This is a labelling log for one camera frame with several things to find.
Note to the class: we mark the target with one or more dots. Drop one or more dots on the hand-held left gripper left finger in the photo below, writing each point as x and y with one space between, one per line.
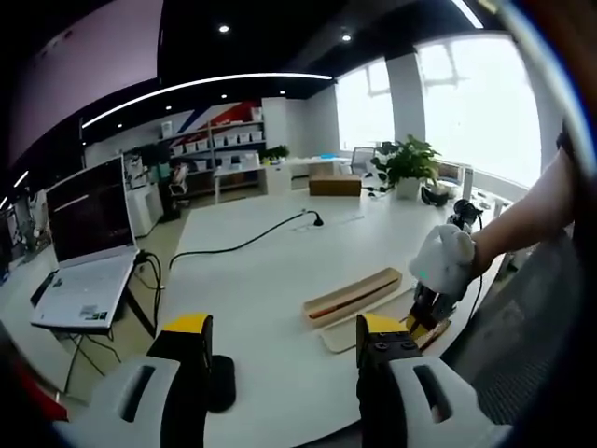
163 382

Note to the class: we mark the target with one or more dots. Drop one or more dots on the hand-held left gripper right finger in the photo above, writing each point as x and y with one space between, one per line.
387 373

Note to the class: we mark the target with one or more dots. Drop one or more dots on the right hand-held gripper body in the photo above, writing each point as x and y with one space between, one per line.
438 261

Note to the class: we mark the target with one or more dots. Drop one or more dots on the beige cutlery case base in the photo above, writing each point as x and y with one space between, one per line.
364 303

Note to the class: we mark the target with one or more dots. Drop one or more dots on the beige cutlery case lid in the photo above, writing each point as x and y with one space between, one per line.
340 338

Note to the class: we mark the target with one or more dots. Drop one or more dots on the wooden spoon utensil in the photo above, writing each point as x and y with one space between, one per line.
326 313

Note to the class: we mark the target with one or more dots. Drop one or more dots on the black round device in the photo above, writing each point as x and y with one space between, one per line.
464 212

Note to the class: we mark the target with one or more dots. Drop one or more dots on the black headset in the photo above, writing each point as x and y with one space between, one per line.
434 196

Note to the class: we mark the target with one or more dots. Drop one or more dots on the white plant pot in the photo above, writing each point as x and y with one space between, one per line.
408 189

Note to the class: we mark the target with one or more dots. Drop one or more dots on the white upright device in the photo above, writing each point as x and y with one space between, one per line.
467 186

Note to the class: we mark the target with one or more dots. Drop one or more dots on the black laptop stand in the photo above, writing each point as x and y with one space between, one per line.
140 303

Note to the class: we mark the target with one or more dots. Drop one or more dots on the white mesh office chair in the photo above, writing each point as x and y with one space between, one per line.
527 326

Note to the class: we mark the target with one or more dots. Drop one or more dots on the green potted plant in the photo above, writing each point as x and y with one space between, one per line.
410 161

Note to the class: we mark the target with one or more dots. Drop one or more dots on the grey office chair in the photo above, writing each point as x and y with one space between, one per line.
364 161

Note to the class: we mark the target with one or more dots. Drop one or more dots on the brown cardboard box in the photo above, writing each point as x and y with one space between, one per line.
335 186

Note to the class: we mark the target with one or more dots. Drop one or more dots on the white floor appliance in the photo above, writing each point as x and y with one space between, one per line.
144 210

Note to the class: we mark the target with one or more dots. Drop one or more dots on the white low cabinet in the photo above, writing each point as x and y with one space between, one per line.
277 179

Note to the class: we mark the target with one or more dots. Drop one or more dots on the white laptop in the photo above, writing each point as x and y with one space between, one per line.
88 205

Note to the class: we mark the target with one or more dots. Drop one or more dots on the small green plant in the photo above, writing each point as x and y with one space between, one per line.
276 153

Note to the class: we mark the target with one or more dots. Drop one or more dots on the storage shelf with white bins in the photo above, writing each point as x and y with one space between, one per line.
233 137

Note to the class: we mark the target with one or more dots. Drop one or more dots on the straight ceiling light strip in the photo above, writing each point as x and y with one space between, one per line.
468 11

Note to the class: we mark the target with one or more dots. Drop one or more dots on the curved ceiling light strip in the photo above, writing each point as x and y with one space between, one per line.
186 86

